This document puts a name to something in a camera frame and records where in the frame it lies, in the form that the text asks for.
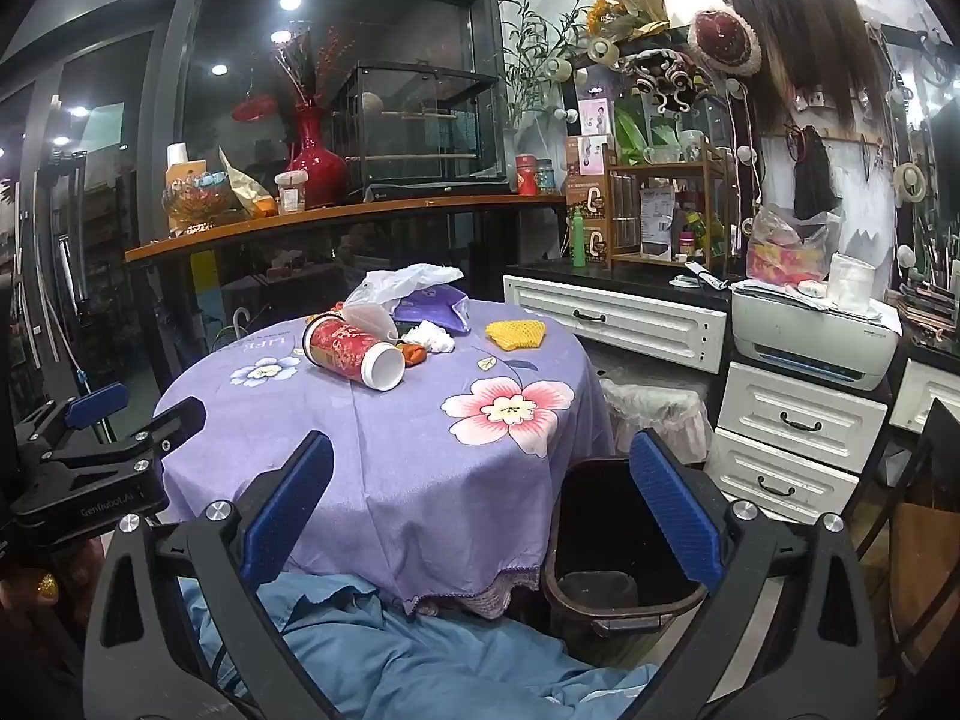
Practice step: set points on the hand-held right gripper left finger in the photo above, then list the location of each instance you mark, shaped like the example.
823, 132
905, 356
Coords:
289, 510

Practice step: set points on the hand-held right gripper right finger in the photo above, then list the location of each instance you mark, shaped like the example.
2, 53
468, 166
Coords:
675, 502

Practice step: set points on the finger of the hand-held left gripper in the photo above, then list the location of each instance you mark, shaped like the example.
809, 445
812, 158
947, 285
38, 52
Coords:
172, 424
94, 401

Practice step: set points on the dark brown waste bin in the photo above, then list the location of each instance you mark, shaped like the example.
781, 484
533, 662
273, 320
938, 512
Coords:
600, 510

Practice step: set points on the red paper cup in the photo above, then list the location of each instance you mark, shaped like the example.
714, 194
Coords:
341, 349

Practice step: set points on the red foam fruit net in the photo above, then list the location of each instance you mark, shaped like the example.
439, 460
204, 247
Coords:
411, 354

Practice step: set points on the clear plastic bag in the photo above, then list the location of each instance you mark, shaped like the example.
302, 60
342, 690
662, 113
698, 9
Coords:
375, 300

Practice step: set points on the yellow foam fruit net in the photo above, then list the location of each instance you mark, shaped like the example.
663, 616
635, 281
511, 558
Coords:
514, 335

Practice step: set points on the person's left hand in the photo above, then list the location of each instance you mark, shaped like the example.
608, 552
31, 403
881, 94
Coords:
49, 583

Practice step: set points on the purple floral tablecloth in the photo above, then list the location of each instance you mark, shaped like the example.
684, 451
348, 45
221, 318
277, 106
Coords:
375, 465

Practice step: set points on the white drawer cabinet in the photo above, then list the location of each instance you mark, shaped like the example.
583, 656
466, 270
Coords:
787, 405

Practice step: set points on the yellow box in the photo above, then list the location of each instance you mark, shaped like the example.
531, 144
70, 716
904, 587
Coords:
204, 270

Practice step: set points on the white printer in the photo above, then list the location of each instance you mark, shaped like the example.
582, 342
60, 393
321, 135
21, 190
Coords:
810, 330

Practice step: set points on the blue cloth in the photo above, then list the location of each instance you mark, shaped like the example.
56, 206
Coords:
450, 660

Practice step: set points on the purple tissue pack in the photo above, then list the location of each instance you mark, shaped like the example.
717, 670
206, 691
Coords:
435, 311

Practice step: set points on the pale snack bag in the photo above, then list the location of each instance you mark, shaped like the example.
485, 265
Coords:
240, 184

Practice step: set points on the clear plastic jar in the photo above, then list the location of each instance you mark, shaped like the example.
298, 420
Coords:
291, 191

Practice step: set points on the wooden counter shelf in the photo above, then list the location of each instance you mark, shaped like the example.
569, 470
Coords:
337, 217

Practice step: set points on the brown printed carton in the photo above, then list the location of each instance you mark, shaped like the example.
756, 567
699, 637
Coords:
589, 195
594, 244

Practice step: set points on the dark metal chair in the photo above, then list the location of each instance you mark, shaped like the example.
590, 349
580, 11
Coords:
941, 435

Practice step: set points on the pink plastic bag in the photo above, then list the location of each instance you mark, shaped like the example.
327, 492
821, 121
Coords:
787, 251

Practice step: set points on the green bottle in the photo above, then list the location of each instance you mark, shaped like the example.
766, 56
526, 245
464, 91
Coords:
579, 240

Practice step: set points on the red vase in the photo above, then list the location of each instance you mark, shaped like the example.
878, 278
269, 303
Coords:
315, 165

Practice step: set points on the wooden desktop rack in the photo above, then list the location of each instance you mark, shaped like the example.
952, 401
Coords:
622, 202

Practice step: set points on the patterned jar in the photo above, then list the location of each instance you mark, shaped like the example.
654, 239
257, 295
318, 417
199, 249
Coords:
546, 175

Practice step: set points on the red tin can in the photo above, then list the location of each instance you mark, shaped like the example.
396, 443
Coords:
526, 174

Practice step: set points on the dried branches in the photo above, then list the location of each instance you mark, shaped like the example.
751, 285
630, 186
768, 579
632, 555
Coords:
300, 67

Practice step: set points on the glass display case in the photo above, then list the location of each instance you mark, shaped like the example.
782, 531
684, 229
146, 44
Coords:
420, 127

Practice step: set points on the dark red knitted hat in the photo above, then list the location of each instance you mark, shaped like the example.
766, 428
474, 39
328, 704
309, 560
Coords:
724, 41

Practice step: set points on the green leafy plant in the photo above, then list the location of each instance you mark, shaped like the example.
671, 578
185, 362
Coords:
529, 60

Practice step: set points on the brown hair wig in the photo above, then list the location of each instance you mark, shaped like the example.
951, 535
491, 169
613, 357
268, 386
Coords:
802, 37

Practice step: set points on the dried flower bouquet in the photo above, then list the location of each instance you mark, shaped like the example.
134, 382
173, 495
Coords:
622, 7

